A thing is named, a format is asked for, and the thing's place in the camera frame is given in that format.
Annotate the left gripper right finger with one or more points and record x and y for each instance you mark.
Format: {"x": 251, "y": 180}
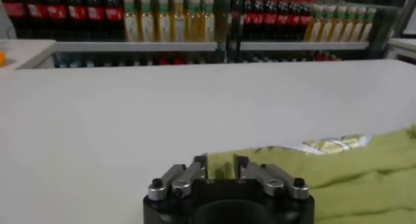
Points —
{"x": 276, "y": 181}

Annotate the white side table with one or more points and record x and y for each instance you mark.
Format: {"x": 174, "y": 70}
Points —
{"x": 403, "y": 45}
{"x": 26, "y": 53}

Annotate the green cap yellow tea bottle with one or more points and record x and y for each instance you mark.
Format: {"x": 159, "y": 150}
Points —
{"x": 163, "y": 25}
{"x": 367, "y": 31}
{"x": 357, "y": 31}
{"x": 131, "y": 25}
{"x": 178, "y": 25}
{"x": 338, "y": 30}
{"x": 314, "y": 30}
{"x": 208, "y": 25}
{"x": 326, "y": 30}
{"x": 348, "y": 30}
{"x": 194, "y": 25}
{"x": 147, "y": 25}

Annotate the light green t-shirt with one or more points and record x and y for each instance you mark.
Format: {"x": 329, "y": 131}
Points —
{"x": 357, "y": 186}

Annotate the white shelf board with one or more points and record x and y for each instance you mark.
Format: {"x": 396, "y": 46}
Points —
{"x": 136, "y": 46}
{"x": 302, "y": 45}

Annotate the black frame drinks cabinet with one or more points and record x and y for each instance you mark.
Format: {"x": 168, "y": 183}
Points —
{"x": 227, "y": 33}
{"x": 239, "y": 4}

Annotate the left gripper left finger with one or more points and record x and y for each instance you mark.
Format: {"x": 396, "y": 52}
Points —
{"x": 182, "y": 183}

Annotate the crumpled orange cloth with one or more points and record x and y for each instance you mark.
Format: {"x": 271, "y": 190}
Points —
{"x": 2, "y": 58}

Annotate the small red cap cola bottle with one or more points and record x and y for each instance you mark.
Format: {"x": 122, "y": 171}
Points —
{"x": 318, "y": 56}
{"x": 178, "y": 61}
{"x": 164, "y": 61}

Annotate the glass cabinet door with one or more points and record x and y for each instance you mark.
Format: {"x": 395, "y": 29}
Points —
{"x": 403, "y": 14}

